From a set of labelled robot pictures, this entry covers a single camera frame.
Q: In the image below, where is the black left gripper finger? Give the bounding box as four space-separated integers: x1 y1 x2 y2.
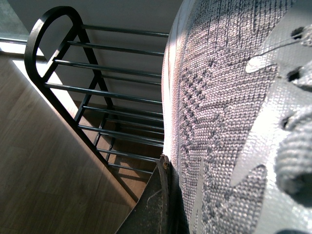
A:
116 155 189 234

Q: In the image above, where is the grey sneaker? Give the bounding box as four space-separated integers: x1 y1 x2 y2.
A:
162 0 312 234

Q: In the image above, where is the black metal shoe rack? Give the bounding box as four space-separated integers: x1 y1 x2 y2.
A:
25 6 169 201

